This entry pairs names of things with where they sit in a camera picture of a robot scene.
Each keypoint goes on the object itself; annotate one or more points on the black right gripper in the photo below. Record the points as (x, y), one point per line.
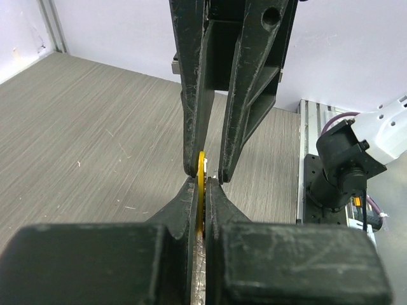
(239, 47)

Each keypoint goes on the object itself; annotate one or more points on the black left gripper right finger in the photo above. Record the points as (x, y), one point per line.
(261, 263)

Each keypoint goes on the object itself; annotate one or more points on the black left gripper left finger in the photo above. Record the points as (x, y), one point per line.
(148, 262)

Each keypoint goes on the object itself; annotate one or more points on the key with yellow tag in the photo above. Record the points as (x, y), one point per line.
(201, 182)

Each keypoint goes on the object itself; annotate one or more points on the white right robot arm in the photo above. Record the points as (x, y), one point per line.
(376, 138)

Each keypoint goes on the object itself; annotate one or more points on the left aluminium frame post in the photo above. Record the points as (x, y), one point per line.
(53, 25)

